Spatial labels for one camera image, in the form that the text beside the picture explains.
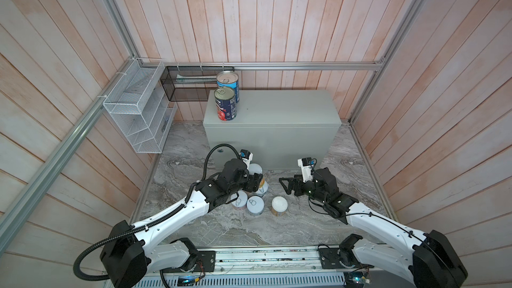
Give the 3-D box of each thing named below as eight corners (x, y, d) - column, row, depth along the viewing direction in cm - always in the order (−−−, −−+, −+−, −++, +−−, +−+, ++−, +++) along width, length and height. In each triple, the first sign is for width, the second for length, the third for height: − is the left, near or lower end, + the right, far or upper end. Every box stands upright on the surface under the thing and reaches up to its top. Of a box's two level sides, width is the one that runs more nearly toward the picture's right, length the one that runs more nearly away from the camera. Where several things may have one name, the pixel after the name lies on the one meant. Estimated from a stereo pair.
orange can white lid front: (271, 216, 86) (272, 210, 80) (270, 203, 90) (271, 196, 84) (286, 216, 86) (289, 210, 80) (285, 203, 90) (287, 196, 84)
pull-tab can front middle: (246, 216, 86) (246, 212, 81) (246, 200, 90) (246, 195, 86) (264, 216, 86) (264, 212, 81) (263, 200, 90) (264, 195, 86)
